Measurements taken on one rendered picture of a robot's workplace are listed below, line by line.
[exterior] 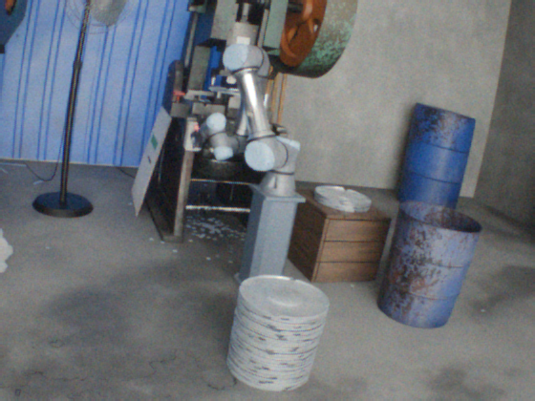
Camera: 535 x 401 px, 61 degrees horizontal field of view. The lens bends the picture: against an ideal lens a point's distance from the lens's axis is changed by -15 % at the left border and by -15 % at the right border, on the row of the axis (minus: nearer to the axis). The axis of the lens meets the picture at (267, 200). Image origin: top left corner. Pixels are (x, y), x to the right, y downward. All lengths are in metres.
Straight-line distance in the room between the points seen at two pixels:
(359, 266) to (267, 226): 0.64
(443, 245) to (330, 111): 2.52
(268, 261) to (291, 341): 0.73
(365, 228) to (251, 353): 1.13
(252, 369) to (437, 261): 0.96
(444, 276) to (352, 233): 0.55
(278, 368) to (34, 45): 2.99
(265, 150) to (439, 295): 0.98
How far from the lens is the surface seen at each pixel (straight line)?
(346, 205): 2.56
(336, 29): 2.70
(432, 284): 2.27
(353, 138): 4.66
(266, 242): 2.22
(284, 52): 3.13
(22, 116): 3.94
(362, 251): 2.61
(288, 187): 2.19
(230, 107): 2.75
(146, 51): 3.93
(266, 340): 1.60
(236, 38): 2.82
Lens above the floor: 1.01
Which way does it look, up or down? 16 degrees down
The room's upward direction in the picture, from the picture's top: 11 degrees clockwise
